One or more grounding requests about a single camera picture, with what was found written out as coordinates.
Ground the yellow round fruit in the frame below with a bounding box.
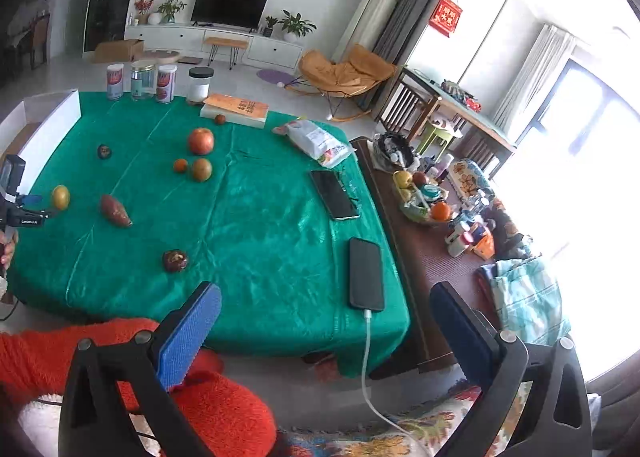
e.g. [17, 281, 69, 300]
[51, 185, 70, 211]

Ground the dark wrinkled fruit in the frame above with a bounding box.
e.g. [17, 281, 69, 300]
[98, 144, 112, 160]
[163, 250, 189, 273]

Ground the short sweet potato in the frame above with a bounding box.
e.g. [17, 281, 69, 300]
[100, 195, 132, 227]

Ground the small orange mandarin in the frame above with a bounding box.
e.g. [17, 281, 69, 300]
[172, 159, 189, 173]

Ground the green-brown round fruit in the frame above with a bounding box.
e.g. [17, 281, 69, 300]
[191, 158, 213, 182]

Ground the large red apple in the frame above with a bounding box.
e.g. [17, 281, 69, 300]
[188, 128, 215, 156]

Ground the orange fuzzy sleeve forearm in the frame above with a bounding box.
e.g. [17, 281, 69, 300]
[170, 349, 277, 457]

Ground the person's left hand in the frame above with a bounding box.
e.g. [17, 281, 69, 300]
[0, 231, 20, 277]

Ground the light blue folded cloth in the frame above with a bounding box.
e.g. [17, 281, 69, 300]
[474, 257, 570, 345]

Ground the white cardboard box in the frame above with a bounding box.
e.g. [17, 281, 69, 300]
[1, 90, 81, 195]

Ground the green satin tablecloth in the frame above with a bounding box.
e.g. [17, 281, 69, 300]
[9, 92, 410, 377]

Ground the black smartphone near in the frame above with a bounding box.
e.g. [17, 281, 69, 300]
[348, 238, 385, 313]

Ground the black smartphone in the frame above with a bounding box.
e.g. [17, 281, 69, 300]
[348, 238, 385, 313]
[310, 170, 360, 222]

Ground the red white tin can left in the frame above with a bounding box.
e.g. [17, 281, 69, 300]
[106, 62, 125, 100]

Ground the red white tin can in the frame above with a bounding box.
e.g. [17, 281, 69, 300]
[155, 65, 177, 104]
[106, 62, 125, 100]

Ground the orange fuzzy left sleeve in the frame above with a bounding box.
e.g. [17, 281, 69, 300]
[0, 317, 224, 418]

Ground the fruit bowl on side table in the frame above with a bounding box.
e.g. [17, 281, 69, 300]
[392, 170, 458, 225]

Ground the clear glass jar gold lid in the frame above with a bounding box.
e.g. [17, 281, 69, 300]
[130, 60, 155, 99]

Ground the brown cardboard box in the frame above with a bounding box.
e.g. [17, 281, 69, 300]
[93, 39, 144, 64]

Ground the red white tin can right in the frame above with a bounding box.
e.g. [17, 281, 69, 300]
[155, 65, 177, 104]

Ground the black smartphone far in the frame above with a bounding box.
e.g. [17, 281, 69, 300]
[310, 170, 360, 222]

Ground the white jar black lid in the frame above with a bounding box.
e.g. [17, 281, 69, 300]
[186, 67, 215, 105]

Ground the white tv cabinet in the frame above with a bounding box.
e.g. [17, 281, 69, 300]
[124, 24, 304, 72]

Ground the white snack bag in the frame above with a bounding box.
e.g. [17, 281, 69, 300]
[272, 119, 354, 169]

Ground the dark wooden chair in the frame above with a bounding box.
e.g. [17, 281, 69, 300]
[375, 66, 516, 177]

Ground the small wooden stool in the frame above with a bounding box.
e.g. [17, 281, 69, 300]
[203, 35, 250, 71]

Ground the black flat television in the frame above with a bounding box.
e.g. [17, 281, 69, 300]
[191, 0, 268, 29]

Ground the orange lounge chair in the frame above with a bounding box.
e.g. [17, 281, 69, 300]
[298, 44, 396, 97]

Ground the potted green plant large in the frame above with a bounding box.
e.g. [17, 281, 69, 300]
[278, 9, 317, 43]

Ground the covered standing air conditioner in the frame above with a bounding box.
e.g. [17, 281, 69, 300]
[331, 0, 399, 64]

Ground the white charging cable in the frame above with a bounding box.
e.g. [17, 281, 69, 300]
[360, 308, 432, 457]

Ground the red wall hanging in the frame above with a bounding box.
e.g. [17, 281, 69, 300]
[428, 0, 462, 38]

